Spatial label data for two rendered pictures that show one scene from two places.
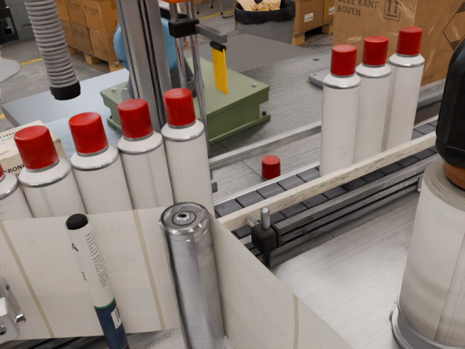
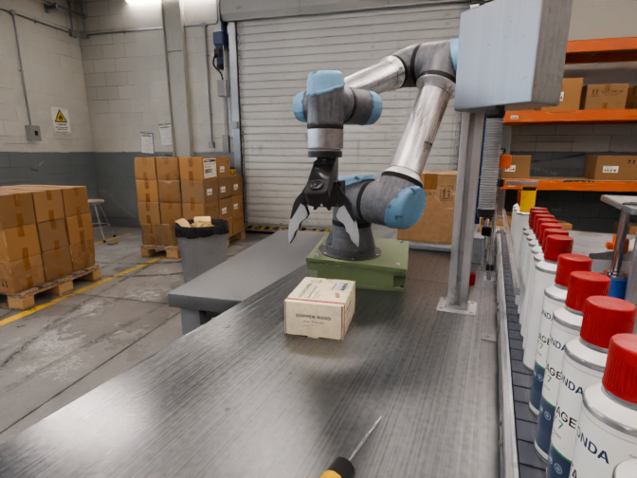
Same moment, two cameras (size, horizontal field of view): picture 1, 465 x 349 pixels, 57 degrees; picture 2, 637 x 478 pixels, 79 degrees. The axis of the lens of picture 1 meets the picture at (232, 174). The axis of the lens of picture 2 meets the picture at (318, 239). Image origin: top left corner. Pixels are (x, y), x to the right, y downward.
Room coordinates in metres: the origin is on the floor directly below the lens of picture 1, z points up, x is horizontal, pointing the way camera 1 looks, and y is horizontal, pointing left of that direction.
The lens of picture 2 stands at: (0.12, 0.93, 1.20)
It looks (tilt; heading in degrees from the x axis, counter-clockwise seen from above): 13 degrees down; 321
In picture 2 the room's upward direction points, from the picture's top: straight up
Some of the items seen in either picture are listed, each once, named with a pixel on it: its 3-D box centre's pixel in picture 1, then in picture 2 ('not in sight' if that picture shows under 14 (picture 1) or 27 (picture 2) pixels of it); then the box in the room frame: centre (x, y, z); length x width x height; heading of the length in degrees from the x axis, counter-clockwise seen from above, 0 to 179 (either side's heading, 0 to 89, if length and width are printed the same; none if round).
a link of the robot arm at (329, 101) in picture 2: not in sight; (326, 101); (0.75, 0.40, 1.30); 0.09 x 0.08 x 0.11; 96
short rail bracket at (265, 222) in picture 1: (266, 245); not in sight; (0.41, -0.04, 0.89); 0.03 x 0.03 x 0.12; 27
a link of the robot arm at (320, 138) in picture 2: not in sight; (323, 140); (0.75, 0.40, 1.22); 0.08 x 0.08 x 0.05
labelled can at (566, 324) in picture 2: not in sight; (574, 370); (0.23, 0.50, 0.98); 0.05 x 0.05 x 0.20
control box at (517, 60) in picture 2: not in sight; (509, 57); (0.51, 0.14, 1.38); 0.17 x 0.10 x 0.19; 172
